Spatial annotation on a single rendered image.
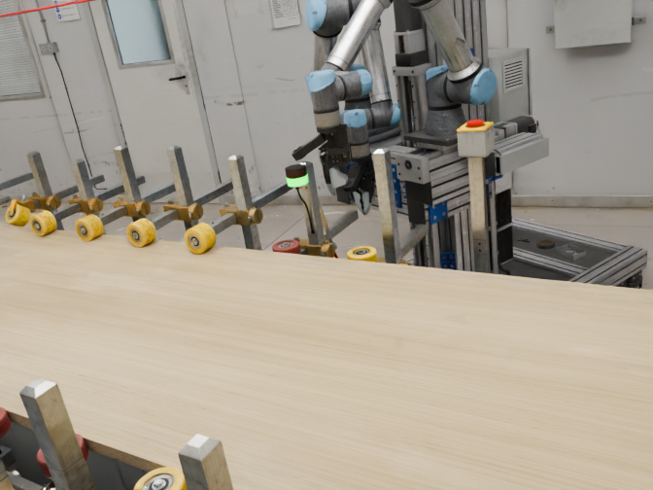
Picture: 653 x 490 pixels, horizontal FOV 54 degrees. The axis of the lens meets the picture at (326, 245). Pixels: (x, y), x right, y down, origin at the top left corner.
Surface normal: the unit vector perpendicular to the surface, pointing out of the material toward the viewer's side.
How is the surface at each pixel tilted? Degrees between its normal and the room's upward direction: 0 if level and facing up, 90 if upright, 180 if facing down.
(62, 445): 90
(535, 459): 0
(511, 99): 90
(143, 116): 90
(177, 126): 90
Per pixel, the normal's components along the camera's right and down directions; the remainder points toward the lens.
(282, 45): -0.41, 0.40
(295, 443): -0.15, -0.92
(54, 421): 0.85, 0.07
